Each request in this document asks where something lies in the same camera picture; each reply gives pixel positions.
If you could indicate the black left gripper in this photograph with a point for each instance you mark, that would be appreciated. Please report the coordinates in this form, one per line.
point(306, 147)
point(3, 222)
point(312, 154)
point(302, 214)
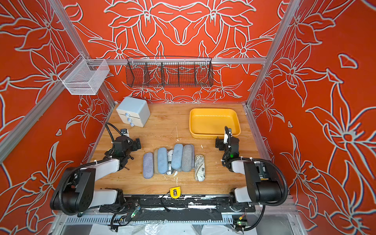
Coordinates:
point(132, 144)

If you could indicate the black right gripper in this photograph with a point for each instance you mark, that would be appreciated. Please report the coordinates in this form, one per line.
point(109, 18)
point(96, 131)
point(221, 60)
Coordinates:
point(229, 141)

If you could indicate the yellow plastic storage tray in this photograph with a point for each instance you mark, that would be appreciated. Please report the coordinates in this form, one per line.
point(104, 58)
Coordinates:
point(209, 123)

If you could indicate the map print glasses case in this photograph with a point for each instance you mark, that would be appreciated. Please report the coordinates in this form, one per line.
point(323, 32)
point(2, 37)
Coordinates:
point(199, 167)

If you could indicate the light blue glasses case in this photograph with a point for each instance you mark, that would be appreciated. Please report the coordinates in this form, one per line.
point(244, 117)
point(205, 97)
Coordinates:
point(176, 161)
point(162, 160)

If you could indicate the grey fabric glasses case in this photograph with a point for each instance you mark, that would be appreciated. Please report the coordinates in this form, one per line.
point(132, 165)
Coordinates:
point(187, 158)

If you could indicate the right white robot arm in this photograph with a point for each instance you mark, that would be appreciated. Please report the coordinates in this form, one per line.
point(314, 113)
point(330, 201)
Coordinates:
point(265, 182)

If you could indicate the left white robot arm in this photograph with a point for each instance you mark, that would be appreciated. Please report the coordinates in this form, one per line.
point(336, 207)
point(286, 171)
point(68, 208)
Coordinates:
point(76, 190)

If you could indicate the purple fabric glasses case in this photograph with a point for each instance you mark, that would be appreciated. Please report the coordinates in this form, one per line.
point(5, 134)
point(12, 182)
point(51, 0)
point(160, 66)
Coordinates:
point(148, 165)

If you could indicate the newspaper print glasses case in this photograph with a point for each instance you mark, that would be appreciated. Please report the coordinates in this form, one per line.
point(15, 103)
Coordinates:
point(169, 160)

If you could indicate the grey mini drawer box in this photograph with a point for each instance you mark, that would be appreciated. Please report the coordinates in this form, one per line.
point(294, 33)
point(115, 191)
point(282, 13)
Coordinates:
point(133, 111)

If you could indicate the yellow tape measure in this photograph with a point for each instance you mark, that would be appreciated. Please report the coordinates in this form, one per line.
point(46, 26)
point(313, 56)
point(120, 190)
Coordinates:
point(175, 192)

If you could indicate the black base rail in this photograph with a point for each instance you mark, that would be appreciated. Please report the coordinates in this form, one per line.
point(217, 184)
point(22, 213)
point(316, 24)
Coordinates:
point(218, 203)

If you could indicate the white mesh wall basket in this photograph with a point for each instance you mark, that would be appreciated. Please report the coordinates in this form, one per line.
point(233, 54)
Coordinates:
point(85, 77)

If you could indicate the black wire wall basket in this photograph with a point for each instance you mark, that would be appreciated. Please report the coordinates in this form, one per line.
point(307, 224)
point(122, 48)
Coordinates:
point(173, 72)

